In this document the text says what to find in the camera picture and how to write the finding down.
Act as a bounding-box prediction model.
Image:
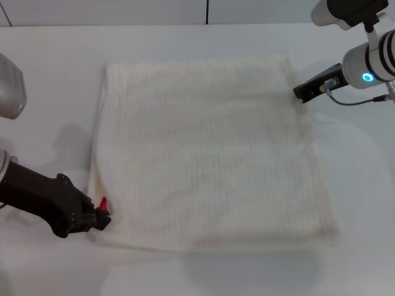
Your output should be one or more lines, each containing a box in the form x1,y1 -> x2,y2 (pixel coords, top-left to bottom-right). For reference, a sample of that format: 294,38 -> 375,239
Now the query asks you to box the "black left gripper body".
0,160 -> 95,239

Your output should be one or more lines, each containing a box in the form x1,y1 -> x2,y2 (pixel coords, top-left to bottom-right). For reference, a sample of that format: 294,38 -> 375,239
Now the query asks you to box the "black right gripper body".
304,62 -> 346,100

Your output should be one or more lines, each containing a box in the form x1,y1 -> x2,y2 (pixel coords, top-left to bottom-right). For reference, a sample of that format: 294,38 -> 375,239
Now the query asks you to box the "white ribbed towel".
88,54 -> 342,253

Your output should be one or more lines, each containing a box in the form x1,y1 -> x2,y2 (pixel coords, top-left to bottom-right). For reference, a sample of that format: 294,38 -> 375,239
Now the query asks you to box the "silver cable connector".
320,78 -> 340,93

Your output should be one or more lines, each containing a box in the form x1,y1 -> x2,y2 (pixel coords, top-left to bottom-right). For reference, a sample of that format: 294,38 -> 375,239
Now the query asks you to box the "thin dark cable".
327,88 -> 395,105

